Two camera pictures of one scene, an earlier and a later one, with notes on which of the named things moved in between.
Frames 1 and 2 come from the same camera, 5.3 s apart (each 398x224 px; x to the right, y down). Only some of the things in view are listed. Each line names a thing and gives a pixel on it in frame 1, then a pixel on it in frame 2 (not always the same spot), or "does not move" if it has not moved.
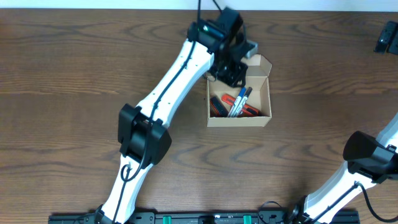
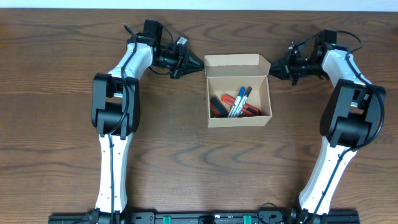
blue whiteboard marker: (234, 107) does not move
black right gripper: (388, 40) → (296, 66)
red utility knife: (246, 109) does not move
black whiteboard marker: (242, 102) does not move
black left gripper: (233, 72) → (179, 62)
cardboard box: (259, 68) does not move
